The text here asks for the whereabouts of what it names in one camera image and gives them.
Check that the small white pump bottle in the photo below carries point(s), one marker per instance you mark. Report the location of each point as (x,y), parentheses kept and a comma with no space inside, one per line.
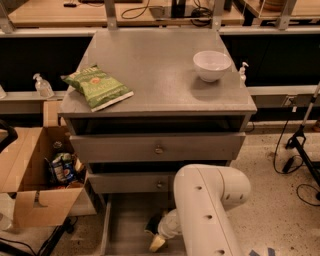
(242,71)

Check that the grey middle drawer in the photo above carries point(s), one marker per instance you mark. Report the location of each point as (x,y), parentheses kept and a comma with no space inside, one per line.
(105,183)

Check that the brown cardboard box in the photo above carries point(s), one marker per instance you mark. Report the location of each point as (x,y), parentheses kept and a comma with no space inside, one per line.
(27,198)

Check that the grey bottom drawer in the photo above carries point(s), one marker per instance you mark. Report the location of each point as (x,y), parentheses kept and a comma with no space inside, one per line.
(126,216)

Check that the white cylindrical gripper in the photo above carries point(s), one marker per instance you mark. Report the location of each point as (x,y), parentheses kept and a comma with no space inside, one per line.
(165,227)

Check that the green chip bag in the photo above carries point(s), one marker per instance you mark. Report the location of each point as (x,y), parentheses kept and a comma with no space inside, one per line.
(99,88)

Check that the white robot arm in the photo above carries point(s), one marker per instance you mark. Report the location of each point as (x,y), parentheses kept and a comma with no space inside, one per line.
(203,194)

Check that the grey drawer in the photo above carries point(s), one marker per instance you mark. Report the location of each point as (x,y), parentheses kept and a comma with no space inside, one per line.
(157,147)
(126,216)
(105,183)

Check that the white ceramic bowl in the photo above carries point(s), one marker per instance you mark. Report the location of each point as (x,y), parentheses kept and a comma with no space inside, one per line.
(211,65)

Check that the green yellow sponge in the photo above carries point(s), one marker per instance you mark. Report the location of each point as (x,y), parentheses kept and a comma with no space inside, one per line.
(152,225)

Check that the snack packages in box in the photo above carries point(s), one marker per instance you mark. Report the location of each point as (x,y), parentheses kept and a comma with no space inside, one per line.
(65,169)

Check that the black handle at left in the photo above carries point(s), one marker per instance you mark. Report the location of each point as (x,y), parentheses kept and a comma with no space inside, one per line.
(10,137)

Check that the grey top drawer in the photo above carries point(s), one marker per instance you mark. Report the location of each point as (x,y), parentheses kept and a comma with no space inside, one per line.
(157,147)

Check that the wooden desk with cables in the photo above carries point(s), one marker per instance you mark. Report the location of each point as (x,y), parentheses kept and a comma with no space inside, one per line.
(72,13)

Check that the clear sanitizer pump bottle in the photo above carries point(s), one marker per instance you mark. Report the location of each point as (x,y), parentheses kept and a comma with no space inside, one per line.
(42,86)

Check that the grey drawer cabinet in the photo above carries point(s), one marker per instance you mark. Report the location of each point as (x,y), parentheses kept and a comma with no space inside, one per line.
(169,97)

